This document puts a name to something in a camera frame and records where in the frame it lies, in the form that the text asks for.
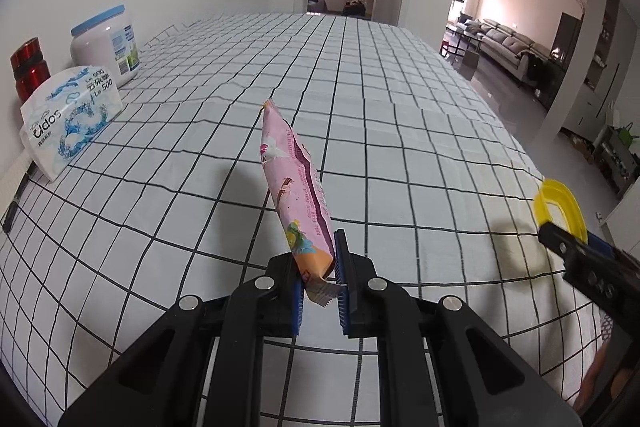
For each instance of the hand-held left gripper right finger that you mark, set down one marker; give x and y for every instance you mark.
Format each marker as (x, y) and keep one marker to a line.
(342, 287)

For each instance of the red stool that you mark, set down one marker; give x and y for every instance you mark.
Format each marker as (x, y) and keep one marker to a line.
(444, 48)

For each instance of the pink snack packet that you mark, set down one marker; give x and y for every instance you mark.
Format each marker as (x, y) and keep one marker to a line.
(295, 172)

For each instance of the black pen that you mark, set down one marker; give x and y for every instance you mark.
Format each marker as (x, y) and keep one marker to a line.
(15, 172)

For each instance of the grey sofa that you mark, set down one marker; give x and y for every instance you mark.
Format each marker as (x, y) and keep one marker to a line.
(505, 44)

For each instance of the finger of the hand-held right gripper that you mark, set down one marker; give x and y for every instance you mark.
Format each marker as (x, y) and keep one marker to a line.
(557, 239)
(602, 248)

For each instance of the dark coffee table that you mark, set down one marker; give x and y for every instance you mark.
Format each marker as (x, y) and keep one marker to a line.
(465, 38)

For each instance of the white checked tablecloth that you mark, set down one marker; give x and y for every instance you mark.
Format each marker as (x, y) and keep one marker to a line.
(350, 107)

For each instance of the white tissue pack blue print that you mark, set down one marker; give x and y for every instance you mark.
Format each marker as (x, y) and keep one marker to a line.
(70, 117)

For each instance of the white jar with blue lid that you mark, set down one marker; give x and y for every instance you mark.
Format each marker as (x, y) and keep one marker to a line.
(100, 47)

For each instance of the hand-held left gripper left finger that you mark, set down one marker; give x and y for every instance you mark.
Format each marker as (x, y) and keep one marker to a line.
(299, 307)

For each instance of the person's right hand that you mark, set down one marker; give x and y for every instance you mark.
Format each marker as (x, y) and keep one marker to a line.
(602, 377)

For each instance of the dark tall cabinet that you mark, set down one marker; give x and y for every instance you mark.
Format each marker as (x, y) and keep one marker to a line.
(564, 52)

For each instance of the green bag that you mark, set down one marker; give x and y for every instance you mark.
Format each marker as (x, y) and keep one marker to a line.
(626, 136)

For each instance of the red metal canister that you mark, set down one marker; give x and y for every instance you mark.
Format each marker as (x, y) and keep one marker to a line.
(30, 72)

